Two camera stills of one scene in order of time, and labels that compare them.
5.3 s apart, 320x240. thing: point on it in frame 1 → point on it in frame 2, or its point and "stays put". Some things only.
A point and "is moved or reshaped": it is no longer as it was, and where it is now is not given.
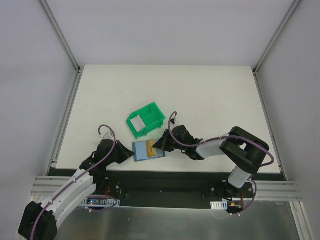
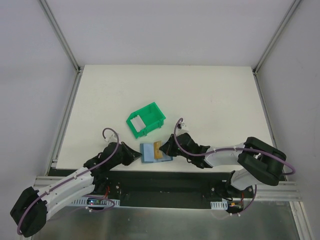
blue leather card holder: (140, 148) is moved or reshaped
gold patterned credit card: (151, 151) → (158, 153)
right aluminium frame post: (271, 42) stays put
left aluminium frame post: (79, 69) stays put
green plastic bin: (151, 116) stays put
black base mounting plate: (165, 187) stays put
